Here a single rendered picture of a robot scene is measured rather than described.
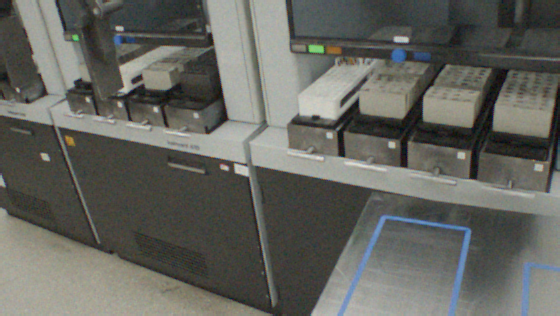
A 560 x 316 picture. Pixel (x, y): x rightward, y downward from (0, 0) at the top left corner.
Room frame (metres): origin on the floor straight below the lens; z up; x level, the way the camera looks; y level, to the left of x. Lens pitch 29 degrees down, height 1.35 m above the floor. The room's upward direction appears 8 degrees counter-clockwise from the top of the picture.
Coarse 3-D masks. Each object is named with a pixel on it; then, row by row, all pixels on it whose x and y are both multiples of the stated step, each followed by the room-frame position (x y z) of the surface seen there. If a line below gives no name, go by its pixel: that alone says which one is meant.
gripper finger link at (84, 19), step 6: (66, 0) 0.44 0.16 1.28; (72, 0) 0.43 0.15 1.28; (78, 0) 0.43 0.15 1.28; (84, 0) 0.44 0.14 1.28; (102, 0) 0.45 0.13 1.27; (72, 6) 0.43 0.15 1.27; (78, 6) 0.43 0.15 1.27; (84, 6) 0.43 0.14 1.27; (78, 12) 0.43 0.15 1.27; (84, 12) 0.43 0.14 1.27; (90, 12) 0.43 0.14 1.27; (84, 18) 0.42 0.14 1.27; (90, 18) 0.42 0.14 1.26; (78, 24) 0.42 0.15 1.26; (84, 24) 0.42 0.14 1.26
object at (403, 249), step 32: (384, 224) 0.66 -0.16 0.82; (416, 224) 0.65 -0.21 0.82; (448, 224) 0.64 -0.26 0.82; (480, 224) 0.62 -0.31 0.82; (512, 224) 0.61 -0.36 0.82; (544, 224) 0.60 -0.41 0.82; (352, 256) 0.60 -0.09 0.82; (384, 256) 0.58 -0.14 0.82; (416, 256) 0.57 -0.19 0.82; (448, 256) 0.56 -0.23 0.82; (480, 256) 0.55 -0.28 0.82; (512, 256) 0.54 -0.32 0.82; (544, 256) 0.53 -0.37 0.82; (352, 288) 0.53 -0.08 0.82; (384, 288) 0.52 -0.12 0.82; (416, 288) 0.51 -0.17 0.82; (448, 288) 0.50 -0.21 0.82; (480, 288) 0.49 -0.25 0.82; (512, 288) 0.48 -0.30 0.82; (544, 288) 0.47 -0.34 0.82
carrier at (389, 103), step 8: (368, 88) 1.10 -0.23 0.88; (360, 96) 1.09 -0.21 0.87; (368, 96) 1.08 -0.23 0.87; (376, 96) 1.07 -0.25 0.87; (384, 96) 1.06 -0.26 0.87; (392, 96) 1.05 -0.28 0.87; (400, 96) 1.03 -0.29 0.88; (360, 104) 1.09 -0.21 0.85; (368, 104) 1.08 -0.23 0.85; (376, 104) 1.07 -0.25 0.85; (384, 104) 1.06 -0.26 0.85; (392, 104) 1.05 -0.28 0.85; (400, 104) 1.03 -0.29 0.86; (360, 112) 1.09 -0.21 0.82; (368, 112) 1.08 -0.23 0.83; (376, 112) 1.07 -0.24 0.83; (384, 112) 1.06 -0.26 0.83; (392, 112) 1.05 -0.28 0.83; (400, 112) 1.03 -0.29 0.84
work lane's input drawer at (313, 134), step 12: (348, 108) 1.14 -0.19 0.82; (300, 120) 1.11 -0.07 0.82; (312, 120) 1.10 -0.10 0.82; (324, 120) 1.09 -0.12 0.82; (336, 120) 1.08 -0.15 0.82; (348, 120) 1.10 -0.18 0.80; (288, 132) 1.12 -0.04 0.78; (300, 132) 1.10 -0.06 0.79; (312, 132) 1.08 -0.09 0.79; (324, 132) 1.06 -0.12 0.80; (336, 132) 1.05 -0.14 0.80; (300, 144) 1.10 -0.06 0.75; (312, 144) 1.08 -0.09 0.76; (324, 144) 1.06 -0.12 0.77; (336, 144) 1.05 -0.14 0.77; (300, 156) 1.05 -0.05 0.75; (312, 156) 1.04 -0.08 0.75
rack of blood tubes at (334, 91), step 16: (320, 80) 1.23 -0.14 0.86; (336, 80) 1.21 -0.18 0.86; (352, 80) 1.21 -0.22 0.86; (368, 80) 1.27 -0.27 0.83; (304, 96) 1.14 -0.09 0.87; (320, 96) 1.13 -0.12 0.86; (336, 96) 1.11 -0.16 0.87; (352, 96) 1.23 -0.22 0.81; (304, 112) 1.13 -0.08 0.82; (320, 112) 1.11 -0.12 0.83; (336, 112) 1.09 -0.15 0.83
